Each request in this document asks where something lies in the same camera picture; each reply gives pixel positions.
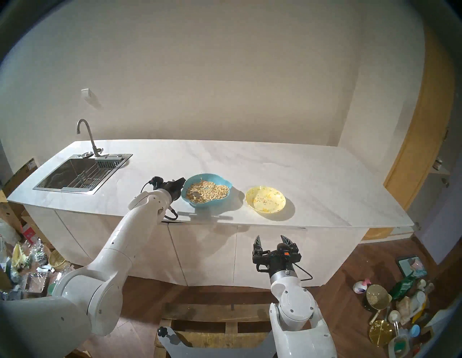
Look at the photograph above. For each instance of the black framed picture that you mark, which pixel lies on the black framed picture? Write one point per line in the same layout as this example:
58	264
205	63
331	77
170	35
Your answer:
406	265

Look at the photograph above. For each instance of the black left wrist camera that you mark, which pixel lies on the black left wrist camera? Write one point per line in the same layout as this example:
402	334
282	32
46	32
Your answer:
156	182

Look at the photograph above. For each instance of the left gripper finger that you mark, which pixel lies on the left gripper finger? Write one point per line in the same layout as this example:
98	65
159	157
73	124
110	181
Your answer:
179	183

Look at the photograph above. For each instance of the red box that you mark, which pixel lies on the red box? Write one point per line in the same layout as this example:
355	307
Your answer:
29	232

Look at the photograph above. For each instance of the black-white patterned ball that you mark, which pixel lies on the black-white patterned ball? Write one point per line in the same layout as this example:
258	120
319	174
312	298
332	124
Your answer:
42	257

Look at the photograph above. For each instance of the small white cup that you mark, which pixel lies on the small white cup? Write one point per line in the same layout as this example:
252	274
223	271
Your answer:
394	316

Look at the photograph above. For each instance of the white counter cabinet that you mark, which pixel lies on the white counter cabinet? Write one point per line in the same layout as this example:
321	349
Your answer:
216	252

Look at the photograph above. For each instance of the white jug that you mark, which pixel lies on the white jug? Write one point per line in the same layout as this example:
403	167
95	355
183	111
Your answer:
419	302

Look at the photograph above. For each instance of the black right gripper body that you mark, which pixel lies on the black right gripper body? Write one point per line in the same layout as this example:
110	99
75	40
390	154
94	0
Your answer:
283	267

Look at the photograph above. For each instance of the black star knob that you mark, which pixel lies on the black star knob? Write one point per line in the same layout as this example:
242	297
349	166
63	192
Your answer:
163	332

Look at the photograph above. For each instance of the wooden pallet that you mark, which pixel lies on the wooden pallet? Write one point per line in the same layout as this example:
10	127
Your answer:
216	314

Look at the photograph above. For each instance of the metal sink drain rack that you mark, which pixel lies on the metal sink drain rack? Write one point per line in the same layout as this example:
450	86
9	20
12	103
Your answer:
86	178

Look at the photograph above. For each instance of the wooden door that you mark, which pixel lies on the wooden door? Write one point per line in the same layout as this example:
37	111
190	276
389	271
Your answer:
422	144

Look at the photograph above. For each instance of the white and green scoop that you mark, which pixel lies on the white and green scoop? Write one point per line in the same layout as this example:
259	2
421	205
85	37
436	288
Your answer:
399	344

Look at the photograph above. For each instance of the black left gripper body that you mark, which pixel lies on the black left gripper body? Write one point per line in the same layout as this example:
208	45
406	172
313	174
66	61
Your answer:
170	191

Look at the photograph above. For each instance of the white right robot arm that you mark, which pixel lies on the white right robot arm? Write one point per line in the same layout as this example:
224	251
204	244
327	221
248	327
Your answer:
296	310

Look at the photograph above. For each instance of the large oat cereal heap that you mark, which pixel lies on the large oat cereal heap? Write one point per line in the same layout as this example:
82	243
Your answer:
213	191

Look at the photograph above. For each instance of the blue flower-shaped bowl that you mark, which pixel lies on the blue flower-shaped bowl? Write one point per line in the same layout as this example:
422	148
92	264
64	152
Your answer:
202	205

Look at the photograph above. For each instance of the brown cardboard box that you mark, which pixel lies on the brown cardboard box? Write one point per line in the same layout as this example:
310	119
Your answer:
20	178

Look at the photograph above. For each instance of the blue cup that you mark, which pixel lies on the blue cup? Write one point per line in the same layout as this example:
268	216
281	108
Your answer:
415	330

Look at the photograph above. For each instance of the gold round plate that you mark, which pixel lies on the gold round plate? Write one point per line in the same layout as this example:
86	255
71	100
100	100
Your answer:
380	332

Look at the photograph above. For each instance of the white plastic bag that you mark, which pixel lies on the white plastic bag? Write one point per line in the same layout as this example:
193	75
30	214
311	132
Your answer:
8	232

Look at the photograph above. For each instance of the green snack bag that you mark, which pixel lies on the green snack bag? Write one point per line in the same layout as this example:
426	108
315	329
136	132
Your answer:
404	287

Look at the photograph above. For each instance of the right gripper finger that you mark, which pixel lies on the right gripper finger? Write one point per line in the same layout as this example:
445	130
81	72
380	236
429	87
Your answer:
257	247
286	243

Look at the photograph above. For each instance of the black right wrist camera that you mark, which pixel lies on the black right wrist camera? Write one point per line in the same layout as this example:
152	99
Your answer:
287	254

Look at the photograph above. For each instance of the small white shelf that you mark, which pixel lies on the small white shelf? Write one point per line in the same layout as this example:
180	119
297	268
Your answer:
438	171

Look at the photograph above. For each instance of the small glass jar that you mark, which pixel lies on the small glass jar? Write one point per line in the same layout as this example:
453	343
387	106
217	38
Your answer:
437	164

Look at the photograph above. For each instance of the white pink-capped bottle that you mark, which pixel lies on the white pink-capped bottle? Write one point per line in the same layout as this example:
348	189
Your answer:
361	287

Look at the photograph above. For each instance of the yellow floral bowl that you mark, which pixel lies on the yellow floral bowl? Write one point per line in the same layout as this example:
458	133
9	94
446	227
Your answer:
265	200

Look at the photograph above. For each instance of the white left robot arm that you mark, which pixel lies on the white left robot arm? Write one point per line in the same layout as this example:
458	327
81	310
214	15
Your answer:
108	252

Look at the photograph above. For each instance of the wicker basket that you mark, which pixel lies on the wicker basket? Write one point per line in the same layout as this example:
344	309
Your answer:
58	259

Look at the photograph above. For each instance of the clear plastic tray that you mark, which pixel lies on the clear plastic tray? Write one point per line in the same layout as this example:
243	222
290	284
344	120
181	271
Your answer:
37	282

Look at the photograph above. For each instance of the yellow-green bag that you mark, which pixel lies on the yellow-green bag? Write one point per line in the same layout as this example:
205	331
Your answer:
18	256

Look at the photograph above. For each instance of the curved metal faucet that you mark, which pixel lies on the curved metal faucet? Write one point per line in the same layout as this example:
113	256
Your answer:
90	139

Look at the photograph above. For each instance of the stainless steel sink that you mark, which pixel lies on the stainless steel sink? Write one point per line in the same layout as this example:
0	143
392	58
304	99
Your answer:
59	177

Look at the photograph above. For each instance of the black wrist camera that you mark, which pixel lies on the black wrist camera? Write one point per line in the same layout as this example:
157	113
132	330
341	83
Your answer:
156	182
287	254

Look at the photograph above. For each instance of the metal spoon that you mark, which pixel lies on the metal spoon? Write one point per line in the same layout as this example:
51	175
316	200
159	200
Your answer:
195	195

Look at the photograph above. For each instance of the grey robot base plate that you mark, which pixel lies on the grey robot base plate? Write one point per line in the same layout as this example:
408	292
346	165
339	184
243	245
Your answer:
216	352

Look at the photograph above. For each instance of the white wall switch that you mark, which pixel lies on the white wall switch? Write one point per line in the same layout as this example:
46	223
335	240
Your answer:
85	93

